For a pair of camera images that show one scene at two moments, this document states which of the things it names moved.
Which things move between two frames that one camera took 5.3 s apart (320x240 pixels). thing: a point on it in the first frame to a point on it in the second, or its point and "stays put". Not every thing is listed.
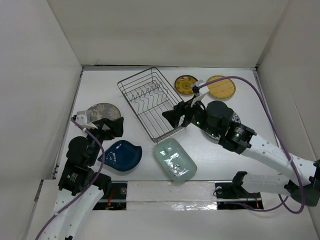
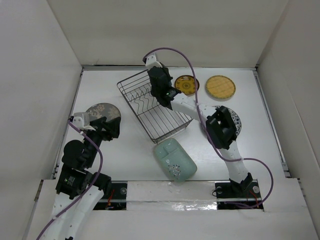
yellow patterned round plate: [183, 85] stays put
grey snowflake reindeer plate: [102, 111] stays put
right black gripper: [173, 116] to [165, 71]
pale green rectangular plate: [175, 160] stays put
